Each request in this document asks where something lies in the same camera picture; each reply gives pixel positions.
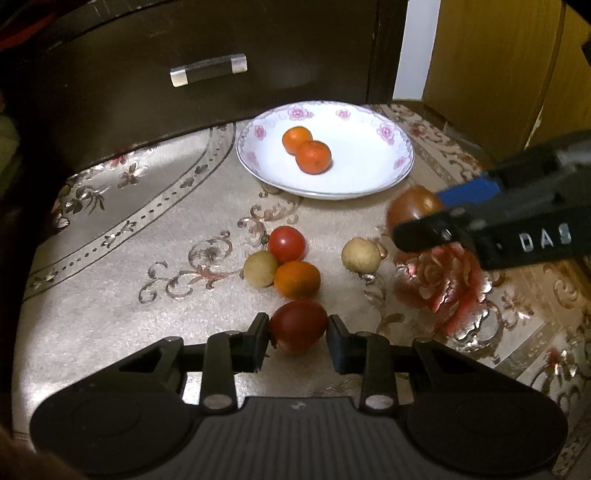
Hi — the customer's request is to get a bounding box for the wooden wardrobe door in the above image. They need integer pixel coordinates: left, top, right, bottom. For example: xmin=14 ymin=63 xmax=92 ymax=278
xmin=423 ymin=1 xmax=590 ymax=163

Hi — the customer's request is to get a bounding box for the floral embroidered tablecloth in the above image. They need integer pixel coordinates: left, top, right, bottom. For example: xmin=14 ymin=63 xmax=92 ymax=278
xmin=12 ymin=124 xmax=590 ymax=479

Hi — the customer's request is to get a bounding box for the white floral porcelain plate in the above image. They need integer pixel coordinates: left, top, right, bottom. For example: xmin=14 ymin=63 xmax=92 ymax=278
xmin=235 ymin=101 xmax=415 ymax=200

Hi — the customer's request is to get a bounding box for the large orange tangerine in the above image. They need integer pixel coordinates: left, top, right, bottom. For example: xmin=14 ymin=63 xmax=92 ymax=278
xmin=295 ymin=140 xmax=332 ymax=175

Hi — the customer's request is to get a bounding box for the large dark red tomato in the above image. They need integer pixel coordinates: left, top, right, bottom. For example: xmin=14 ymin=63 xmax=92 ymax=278
xmin=386 ymin=186 xmax=444 ymax=232

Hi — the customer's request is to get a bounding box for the silver drawer handle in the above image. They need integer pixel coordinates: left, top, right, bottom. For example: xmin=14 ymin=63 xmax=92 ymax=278
xmin=169 ymin=53 xmax=249 ymax=88

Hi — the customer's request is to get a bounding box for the small orange kumquat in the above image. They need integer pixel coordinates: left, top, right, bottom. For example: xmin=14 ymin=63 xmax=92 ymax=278
xmin=281 ymin=126 xmax=312 ymax=155
xmin=273 ymin=261 xmax=322 ymax=300

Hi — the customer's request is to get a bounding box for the red oval cherry tomato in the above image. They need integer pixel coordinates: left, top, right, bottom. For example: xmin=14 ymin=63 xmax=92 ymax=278
xmin=269 ymin=300 xmax=329 ymax=354

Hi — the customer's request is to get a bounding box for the round red cherry tomato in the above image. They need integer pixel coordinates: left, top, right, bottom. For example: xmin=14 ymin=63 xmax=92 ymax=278
xmin=267 ymin=226 xmax=307 ymax=265

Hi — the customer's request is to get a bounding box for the beige longan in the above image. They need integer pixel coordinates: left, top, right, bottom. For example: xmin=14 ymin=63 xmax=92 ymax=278
xmin=341 ymin=237 xmax=382 ymax=274
xmin=242 ymin=251 xmax=279 ymax=289

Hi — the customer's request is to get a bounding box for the dark wooden drawer cabinet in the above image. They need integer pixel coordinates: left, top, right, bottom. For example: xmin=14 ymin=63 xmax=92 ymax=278
xmin=18 ymin=1 xmax=408 ymax=170

